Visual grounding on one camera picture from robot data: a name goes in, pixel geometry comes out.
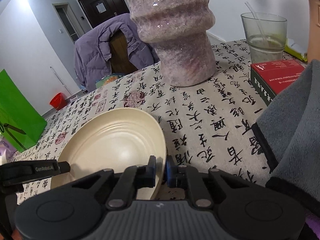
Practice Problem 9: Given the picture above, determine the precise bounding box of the lime green paper packet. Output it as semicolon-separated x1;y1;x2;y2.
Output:
284;38;308;62

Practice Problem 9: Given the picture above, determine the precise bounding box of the cream plate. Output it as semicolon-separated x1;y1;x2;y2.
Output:
50;107;167;200

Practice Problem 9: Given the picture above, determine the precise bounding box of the green paper bag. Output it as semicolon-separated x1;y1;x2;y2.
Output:
0;69;48;152

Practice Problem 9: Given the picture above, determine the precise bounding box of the grey and purple cloth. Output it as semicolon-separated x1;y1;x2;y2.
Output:
251;60;320;240

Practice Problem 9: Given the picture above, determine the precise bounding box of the dark entrance door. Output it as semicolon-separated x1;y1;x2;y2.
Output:
78;0;130;29

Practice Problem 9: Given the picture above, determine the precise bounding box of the red-topped box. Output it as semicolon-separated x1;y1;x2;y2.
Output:
250;60;307;107

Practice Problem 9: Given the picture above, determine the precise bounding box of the pink hard case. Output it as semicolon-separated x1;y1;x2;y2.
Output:
307;0;320;63

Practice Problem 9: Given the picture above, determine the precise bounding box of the wooden chair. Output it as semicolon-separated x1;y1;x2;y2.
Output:
109;31;139;73

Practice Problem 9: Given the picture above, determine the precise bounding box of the pink textured vase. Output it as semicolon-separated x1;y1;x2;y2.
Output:
120;0;217;87

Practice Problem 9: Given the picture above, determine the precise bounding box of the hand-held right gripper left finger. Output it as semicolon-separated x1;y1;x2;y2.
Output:
71;156;157;210

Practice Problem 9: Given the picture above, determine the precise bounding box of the patterned seat cushion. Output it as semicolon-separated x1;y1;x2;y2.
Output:
95;73;127;89

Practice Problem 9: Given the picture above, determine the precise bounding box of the red bucket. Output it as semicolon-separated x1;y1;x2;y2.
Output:
49;92;67;110

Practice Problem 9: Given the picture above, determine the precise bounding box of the grey interior door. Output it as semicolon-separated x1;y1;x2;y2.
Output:
52;2;79;43

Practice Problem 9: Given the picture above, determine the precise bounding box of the printed calligraphy tablecloth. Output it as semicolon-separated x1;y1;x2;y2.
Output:
10;39;310;205

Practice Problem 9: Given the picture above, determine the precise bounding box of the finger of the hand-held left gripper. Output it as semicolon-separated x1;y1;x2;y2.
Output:
59;162;72;174

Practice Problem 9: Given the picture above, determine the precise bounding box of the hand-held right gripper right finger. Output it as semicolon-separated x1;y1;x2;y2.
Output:
166;155;253;209

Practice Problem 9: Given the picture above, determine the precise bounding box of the clear straw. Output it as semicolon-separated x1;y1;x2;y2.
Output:
244;2;269;45

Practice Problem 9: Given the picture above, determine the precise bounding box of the purple puffer jacket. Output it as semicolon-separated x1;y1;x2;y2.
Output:
74;13;159;92

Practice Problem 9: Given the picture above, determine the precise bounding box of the clear drinking glass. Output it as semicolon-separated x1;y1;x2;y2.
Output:
240;12;287;64

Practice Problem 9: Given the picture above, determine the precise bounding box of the white mop stick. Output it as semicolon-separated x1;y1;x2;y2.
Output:
50;66;73;100

